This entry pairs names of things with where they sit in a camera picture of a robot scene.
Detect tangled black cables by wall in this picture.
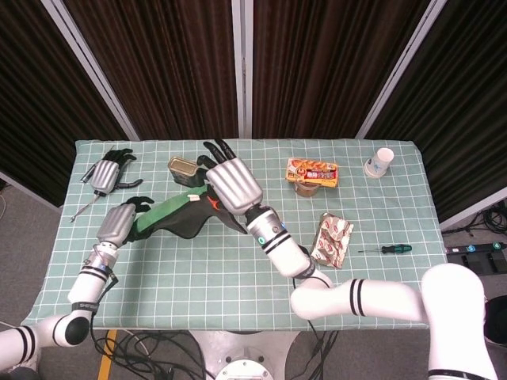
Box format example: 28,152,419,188
467,200,507,239

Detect green checkered tablecloth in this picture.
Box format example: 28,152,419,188
21,138,463,332

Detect orange curry box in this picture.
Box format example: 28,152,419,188
285,158,341,188

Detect grey trouser leg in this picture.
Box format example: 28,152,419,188
6,366,40,380

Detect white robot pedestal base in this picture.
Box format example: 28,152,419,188
188,330,300,380

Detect black foot pedal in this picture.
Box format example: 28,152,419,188
459,253,507,275

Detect green cloth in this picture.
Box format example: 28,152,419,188
130,185,249,241

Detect black cable with inline switch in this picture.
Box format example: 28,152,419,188
307,318,341,380

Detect white paper cup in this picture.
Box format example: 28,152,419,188
364,147,395,179

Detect white partition base rail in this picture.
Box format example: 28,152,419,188
439,197,507,233
0,169,61,210

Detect black rounded floor object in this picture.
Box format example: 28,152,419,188
485,295,507,344

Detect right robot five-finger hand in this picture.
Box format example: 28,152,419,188
196,138,265,217

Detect rectangular metal food tin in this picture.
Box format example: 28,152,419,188
167,155,208,188

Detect crumpled red white foil bag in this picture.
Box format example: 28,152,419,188
309,212,355,270

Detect black power strip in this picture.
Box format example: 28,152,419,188
445,242,507,257

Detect brown plastic cup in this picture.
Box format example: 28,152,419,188
295,180,320,198

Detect black floor cable bundle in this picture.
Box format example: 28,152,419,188
89,316,209,380

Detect green handled screwdriver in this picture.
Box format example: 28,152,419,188
357,244,413,254

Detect white partition post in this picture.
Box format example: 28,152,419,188
355,0,451,140
231,0,255,139
39,0,141,142

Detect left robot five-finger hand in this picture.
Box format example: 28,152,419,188
97,196,154,246

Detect dark brown ribbed partition panel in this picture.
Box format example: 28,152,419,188
0,0,128,207
252,0,431,140
366,0,507,222
63,0,239,140

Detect slim black silver pen tool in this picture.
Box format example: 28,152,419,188
80,144,116,184

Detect detached spare silver robot hand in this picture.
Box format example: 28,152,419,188
90,148,144,197

